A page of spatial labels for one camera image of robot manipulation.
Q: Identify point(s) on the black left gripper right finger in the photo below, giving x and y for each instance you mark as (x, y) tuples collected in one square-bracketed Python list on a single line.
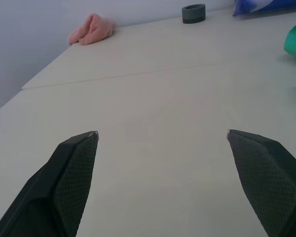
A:
[(269, 177)]

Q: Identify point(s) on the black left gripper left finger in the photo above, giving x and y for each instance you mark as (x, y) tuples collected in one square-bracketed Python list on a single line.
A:
[(64, 177)]

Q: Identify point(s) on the pink crumpled cloth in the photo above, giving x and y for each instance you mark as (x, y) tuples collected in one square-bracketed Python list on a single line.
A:
[(93, 32)]

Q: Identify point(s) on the purple toilet paper pack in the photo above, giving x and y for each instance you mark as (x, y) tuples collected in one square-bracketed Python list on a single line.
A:
[(251, 7)]

